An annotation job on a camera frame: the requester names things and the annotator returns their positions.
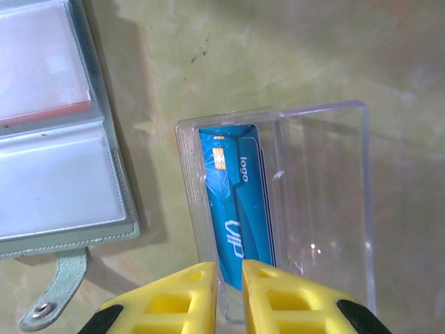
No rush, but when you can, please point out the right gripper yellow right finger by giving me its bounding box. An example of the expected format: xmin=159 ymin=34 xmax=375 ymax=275
xmin=242 ymin=259 xmax=394 ymax=334

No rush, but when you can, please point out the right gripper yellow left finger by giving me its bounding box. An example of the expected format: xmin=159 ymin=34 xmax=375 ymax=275
xmin=78 ymin=261 xmax=218 ymax=334

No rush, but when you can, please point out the blue VIP card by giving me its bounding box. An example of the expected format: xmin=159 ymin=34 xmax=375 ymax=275
xmin=257 ymin=138 xmax=280 ymax=269
xmin=197 ymin=123 xmax=275 ymax=292

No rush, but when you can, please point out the pale green card holder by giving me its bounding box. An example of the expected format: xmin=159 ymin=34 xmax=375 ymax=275
xmin=0 ymin=0 xmax=142 ymax=331

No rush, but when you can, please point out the red card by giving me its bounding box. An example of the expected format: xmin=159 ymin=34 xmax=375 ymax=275
xmin=0 ymin=3 xmax=95 ymax=122

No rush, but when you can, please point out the clear plastic card box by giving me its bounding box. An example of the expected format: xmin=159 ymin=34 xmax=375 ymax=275
xmin=175 ymin=100 xmax=378 ymax=324

